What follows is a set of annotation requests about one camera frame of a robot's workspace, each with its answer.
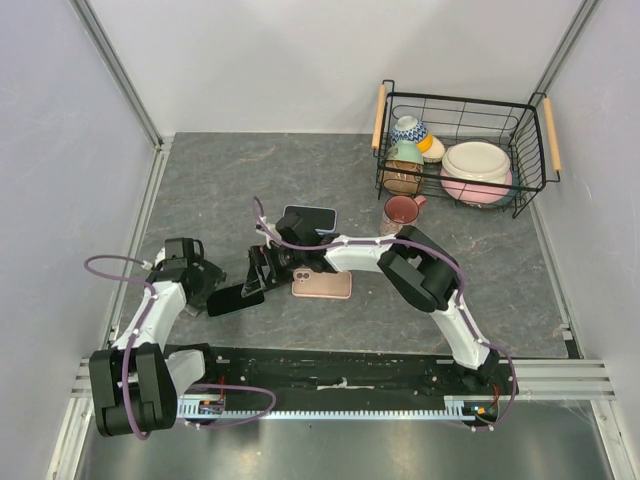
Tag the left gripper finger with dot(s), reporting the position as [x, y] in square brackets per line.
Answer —
[214, 276]
[194, 310]

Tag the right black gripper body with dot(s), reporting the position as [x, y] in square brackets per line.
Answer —
[289, 258]

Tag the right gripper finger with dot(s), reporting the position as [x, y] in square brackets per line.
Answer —
[255, 278]
[276, 277]

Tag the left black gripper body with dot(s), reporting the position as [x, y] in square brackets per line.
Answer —
[202, 281]

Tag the teal-edged black phone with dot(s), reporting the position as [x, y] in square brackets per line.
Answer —
[230, 299]

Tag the pink phone case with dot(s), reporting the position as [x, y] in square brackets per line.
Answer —
[309, 284]

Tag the lavender phone case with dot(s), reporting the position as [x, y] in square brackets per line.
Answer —
[327, 212]

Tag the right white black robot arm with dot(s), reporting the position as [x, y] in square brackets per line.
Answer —
[424, 275]

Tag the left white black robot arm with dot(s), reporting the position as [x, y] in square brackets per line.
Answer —
[134, 386]

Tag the pink speckled mug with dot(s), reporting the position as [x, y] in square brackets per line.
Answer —
[401, 211]

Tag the green brown bowl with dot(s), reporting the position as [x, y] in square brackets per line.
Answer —
[402, 169]

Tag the blue patterned bowl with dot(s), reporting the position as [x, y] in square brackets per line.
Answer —
[411, 129]

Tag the yellow white bowl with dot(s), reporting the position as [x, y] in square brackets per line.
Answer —
[435, 152]

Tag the pink bowl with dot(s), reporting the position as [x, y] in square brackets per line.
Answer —
[477, 195]

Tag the cream plate stack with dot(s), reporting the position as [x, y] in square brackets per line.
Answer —
[477, 161]

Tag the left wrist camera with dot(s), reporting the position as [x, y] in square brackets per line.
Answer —
[179, 253]

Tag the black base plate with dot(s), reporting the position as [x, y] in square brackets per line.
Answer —
[261, 377]

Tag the light blue cable duct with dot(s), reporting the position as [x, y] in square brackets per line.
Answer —
[200, 409]

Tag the black wire dish basket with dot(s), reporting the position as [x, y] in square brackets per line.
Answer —
[524, 131]

